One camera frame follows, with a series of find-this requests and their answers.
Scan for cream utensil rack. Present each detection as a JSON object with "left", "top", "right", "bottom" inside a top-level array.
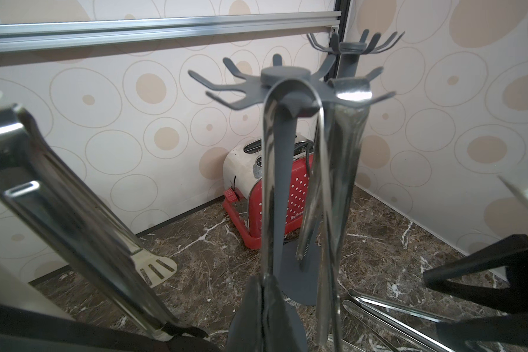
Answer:
[{"left": 0, "top": 264, "right": 75, "bottom": 321}]

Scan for dark grey rack back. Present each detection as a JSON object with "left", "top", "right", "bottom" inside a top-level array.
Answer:
[{"left": 187, "top": 53, "right": 397, "bottom": 352}]

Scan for dark grey rack near toaster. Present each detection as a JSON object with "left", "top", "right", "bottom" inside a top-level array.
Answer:
[{"left": 307, "top": 29, "right": 405, "bottom": 78}]

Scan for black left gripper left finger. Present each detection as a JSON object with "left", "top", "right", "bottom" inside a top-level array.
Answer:
[{"left": 225, "top": 276, "right": 263, "bottom": 351}]

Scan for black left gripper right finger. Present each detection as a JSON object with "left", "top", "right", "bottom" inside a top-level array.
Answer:
[{"left": 263, "top": 275, "right": 307, "bottom": 351}]

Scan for dark grey rack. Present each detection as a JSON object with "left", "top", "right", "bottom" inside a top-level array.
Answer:
[
  {"left": 307, "top": 29, "right": 405, "bottom": 78},
  {"left": 187, "top": 53, "right": 397, "bottom": 352}
]

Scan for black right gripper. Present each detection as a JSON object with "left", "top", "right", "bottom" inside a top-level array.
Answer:
[{"left": 422, "top": 151, "right": 528, "bottom": 352}]

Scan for horizontal aluminium frame bar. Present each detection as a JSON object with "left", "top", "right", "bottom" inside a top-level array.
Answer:
[{"left": 0, "top": 11, "right": 341, "bottom": 54}]

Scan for black handled steel tongs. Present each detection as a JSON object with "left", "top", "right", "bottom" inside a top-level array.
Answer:
[{"left": 0, "top": 304, "right": 220, "bottom": 351}]

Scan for red polka dot toaster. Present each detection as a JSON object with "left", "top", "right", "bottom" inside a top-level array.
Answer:
[{"left": 222, "top": 134, "right": 314, "bottom": 249}]

